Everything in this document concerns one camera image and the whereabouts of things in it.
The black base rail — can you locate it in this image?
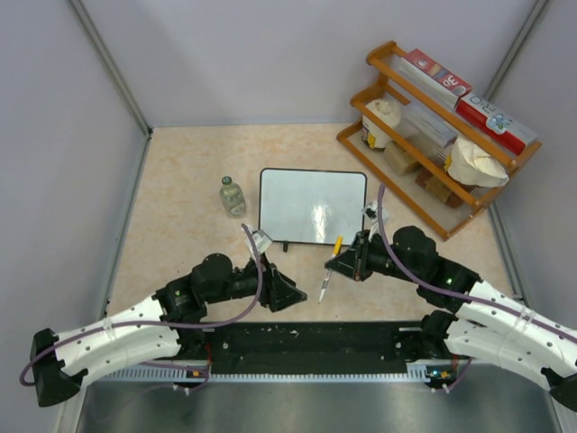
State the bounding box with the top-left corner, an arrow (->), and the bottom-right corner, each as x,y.
101,319 -> 479,375

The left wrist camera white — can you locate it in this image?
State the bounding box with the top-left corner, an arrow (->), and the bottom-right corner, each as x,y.
246,229 -> 272,254

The white cup paper cover right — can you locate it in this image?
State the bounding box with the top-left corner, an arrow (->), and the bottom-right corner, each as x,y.
444,135 -> 509,188

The red white foil box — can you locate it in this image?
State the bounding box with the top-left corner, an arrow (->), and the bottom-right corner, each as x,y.
398,49 -> 472,110

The brown block on shelf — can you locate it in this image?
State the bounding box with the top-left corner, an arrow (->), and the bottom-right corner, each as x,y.
415,168 -> 463,208

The red white wrap box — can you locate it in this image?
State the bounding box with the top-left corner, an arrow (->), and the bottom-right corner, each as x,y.
455,92 -> 538,156

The orange wooden shelf rack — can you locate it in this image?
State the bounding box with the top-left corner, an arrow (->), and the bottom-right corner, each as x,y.
337,41 -> 541,240

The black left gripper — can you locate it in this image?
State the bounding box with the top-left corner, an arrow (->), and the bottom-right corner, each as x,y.
205,253 -> 307,312

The clear glass bottle green cap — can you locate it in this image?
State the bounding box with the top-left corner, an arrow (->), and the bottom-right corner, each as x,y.
220,176 -> 246,217

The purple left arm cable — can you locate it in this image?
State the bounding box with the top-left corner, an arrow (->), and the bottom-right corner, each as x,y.
19,223 -> 265,387

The yellow capped white marker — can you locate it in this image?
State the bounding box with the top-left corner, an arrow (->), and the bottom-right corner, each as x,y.
318,235 -> 343,304

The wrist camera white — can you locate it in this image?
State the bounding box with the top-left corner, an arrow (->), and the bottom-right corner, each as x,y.
362,200 -> 389,237
246,229 -> 272,254

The tan sponge block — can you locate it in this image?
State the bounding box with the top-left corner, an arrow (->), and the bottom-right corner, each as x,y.
383,142 -> 421,176

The white whiteboard black frame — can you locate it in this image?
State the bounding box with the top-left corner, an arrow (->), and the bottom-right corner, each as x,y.
259,168 -> 368,245

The white cup paper cover left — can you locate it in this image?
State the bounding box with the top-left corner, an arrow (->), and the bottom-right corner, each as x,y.
361,97 -> 404,153

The white cup paper cover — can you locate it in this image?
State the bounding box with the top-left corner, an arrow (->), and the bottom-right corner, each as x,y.
361,97 -> 404,153
444,135 -> 509,188

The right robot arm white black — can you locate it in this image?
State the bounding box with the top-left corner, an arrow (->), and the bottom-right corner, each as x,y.
325,226 -> 576,410

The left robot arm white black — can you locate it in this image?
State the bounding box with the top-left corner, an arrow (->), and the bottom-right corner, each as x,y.
27,253 -> 307,407

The grey white box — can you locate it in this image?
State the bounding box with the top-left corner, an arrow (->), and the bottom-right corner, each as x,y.
398,103 -> 457,154

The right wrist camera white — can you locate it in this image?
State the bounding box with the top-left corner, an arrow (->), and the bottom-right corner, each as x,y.
362,200 -> 389,237

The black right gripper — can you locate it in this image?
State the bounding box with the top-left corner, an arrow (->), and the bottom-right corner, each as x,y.
326,229 -> 422,284

